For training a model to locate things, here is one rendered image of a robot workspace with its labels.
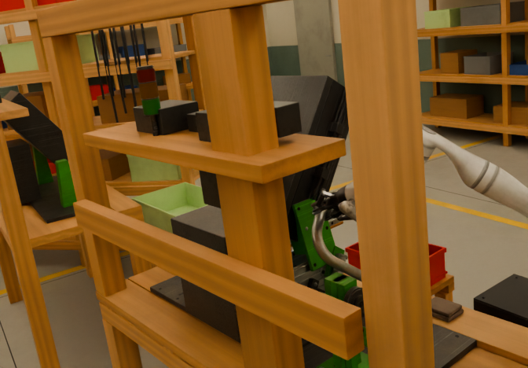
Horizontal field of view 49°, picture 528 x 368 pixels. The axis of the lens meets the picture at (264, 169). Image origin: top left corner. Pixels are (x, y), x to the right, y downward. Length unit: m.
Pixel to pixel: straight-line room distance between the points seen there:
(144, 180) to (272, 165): 3.40
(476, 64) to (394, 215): 6.63
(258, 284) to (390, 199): 0.41
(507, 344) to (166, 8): 1.24
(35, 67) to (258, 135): 3.73
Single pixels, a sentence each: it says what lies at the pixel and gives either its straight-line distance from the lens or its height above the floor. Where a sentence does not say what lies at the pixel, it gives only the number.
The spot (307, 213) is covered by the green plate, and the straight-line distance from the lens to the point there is 1.76.
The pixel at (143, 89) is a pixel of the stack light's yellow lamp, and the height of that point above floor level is 1.68.
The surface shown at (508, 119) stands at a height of 0.32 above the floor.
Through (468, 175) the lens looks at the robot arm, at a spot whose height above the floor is 1.32.
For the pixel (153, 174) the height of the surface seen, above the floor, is 0.78.
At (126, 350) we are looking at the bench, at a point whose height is 0.63.
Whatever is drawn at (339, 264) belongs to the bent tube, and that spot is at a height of 1.14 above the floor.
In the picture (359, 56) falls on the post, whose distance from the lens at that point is 0.96.
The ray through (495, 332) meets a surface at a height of 0.90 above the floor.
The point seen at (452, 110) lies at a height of 0.36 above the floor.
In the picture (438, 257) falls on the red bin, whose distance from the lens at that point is 2.24.
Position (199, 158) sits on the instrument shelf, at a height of 1.53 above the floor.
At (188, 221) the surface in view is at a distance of 1.82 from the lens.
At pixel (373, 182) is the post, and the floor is 1.53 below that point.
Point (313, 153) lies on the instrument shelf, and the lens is 1.24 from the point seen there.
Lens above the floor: 1.82
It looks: 15 degrees down
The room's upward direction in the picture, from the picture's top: 7 degrees counter-clockwise
